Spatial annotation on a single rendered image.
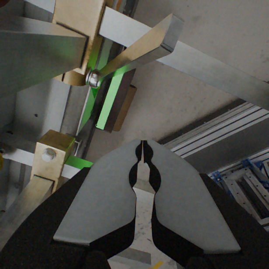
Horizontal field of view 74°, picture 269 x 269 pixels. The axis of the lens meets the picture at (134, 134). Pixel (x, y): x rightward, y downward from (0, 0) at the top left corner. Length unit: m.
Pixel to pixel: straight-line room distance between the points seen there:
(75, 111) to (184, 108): 0.86
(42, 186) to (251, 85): 0.36
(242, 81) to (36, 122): 0.53
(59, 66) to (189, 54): 0.15
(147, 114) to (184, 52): 0.95
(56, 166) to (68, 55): 0.21
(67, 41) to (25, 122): 0.47
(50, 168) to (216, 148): 0.95
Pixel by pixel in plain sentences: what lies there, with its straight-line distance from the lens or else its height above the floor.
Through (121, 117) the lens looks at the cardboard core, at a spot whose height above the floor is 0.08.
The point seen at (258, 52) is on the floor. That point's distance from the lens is 1.28.
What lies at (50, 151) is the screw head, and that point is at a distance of 0.33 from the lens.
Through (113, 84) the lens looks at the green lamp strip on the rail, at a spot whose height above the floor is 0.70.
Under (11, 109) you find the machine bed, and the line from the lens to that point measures 0.62.
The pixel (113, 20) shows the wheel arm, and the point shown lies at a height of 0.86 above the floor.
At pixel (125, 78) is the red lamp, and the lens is 0.41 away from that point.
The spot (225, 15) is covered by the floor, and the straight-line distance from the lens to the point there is 1.19.
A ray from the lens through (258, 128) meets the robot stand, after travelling 1.17.
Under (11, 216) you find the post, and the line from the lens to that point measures 0.33.
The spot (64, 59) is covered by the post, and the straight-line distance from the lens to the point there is 0.19.
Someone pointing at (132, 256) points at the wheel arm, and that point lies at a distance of 0.58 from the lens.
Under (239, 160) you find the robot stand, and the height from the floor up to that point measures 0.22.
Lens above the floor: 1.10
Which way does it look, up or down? 62 degrees down
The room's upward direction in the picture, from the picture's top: 175 degrees counter-clockwise
